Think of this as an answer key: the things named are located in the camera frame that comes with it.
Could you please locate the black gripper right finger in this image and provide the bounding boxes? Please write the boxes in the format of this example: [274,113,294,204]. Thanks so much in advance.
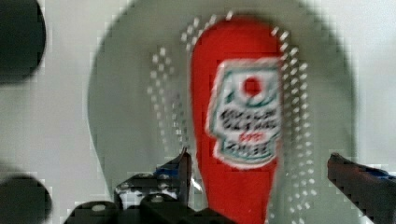
[327,153,396,224]

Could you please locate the red ketchup bottle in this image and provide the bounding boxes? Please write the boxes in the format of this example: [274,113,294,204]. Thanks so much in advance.
[191,17,282,224]

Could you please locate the black round bowl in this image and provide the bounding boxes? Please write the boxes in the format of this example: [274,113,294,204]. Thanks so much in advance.
[0,0,47,85]

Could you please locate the black cup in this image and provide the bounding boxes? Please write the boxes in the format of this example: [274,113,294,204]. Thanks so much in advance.
[0,175,52,224]

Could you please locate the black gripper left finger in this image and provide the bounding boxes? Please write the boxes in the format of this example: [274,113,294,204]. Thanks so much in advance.
[114,147,192,209]

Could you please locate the green perforated strainer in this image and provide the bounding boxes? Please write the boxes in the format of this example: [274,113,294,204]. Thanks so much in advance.
[88,0,361,224]

